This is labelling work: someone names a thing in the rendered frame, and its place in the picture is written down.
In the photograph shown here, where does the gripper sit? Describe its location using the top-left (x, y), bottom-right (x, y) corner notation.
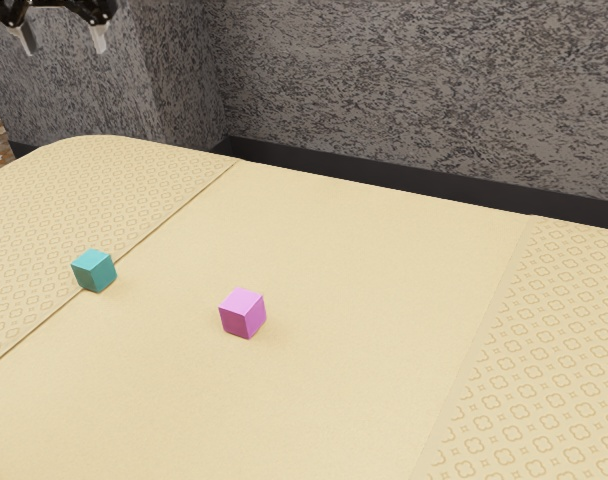
top-left (0, 0), bottom-right (119, 58)

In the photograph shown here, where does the teal block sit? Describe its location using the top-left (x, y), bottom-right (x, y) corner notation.
top-left (69, 248), bottom-right (118, 295)

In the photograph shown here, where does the pink block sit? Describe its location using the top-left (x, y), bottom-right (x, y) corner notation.
top-left (217, 286), bottom-right (268, 342)

